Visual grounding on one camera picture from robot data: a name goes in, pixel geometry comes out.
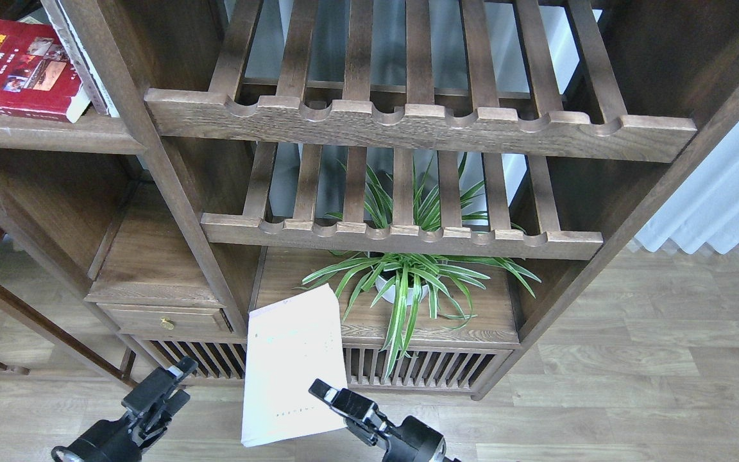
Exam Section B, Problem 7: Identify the dark wooden side furniture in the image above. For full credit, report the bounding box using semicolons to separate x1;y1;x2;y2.
0;227;138;388

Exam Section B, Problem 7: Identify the white plant pot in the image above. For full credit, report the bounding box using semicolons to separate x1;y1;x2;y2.
375;269;430;306

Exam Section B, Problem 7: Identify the black yellow cover book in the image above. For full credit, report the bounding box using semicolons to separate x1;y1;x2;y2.
19;9;49;24

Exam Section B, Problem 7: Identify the red cover book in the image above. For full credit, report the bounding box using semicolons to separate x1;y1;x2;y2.
0;19;90;123

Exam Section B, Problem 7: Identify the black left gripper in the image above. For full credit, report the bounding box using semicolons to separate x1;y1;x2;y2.
51;357;198;461

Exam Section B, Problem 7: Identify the white pleated curtain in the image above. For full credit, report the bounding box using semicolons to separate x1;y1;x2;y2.
634;122;739;253

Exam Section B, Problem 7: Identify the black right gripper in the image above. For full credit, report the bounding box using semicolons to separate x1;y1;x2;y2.
309;379;448;461

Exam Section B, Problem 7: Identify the green spider plant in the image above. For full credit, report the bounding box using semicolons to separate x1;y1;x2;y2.
299;166;541;378

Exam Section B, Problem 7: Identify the white lavender book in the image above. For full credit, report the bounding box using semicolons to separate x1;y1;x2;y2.
241;286;346;447

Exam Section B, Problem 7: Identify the dark wooden bookshelf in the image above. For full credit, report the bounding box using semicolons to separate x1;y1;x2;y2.
0;1;739;400

